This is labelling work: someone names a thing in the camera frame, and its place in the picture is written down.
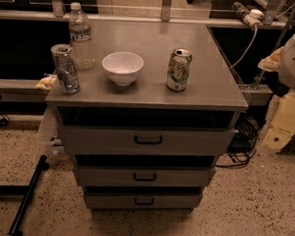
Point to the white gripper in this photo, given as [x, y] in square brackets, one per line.
[281, 122]

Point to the grey drawer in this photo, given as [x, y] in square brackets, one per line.
[132, 201]
[143, 177]
[80, 140]

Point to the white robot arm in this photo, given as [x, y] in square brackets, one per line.
[282, 61]

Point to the grey drawer cabinet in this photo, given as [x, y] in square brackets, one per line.
[210, 101]

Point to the metal diagonal rod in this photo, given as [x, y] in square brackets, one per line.
[272, 14]

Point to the white power strip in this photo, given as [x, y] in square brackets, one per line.
[251, 18]

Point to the green white soda can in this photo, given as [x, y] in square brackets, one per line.
[178, 69]

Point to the white bowl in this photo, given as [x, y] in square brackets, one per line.
[122, 68]

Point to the clear plastic water bottle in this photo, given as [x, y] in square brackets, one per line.
[80, 36]

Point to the silver tall can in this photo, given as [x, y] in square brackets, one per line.
[65, 68]

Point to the clear plastic bag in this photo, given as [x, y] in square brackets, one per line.
[49, 137]

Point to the yellow crumpled wrapper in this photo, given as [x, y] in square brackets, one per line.
[46, 83]

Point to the black metal floor stand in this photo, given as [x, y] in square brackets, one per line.
[26, 192]

